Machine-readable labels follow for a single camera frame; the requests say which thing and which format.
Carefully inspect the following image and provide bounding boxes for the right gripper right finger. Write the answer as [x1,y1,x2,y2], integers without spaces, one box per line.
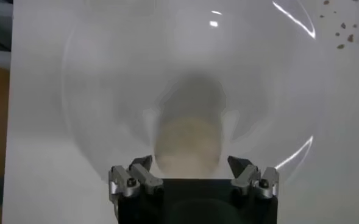
[227,155,280,200]

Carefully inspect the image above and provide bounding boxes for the dark crumb scatter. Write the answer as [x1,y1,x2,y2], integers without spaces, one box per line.
[319,0,359,50]

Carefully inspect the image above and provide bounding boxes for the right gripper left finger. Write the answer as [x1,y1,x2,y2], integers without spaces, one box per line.
[108,155,165,203]

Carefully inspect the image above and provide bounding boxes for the white round plate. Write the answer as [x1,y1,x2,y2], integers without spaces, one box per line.
[62,0,317,186]

